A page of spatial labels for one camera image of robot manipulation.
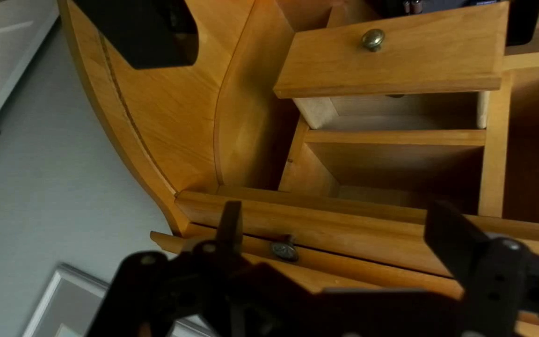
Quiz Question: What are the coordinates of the wooden hutch desk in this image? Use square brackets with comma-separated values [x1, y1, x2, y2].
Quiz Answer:
[57, 0, 539, 337]

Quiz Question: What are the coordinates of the wooden drawer with metal knob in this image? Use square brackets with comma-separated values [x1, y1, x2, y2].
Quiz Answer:
[274, 3, 509, 132]

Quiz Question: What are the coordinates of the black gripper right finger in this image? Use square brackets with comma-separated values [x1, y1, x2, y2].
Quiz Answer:
[423, 203, 491, 298]

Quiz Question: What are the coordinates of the framed wall picture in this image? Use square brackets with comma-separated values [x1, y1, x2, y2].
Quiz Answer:
[21, 263, 212, 337]

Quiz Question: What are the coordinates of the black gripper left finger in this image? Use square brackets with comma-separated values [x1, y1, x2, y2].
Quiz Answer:
[216, 201, 244, 261]

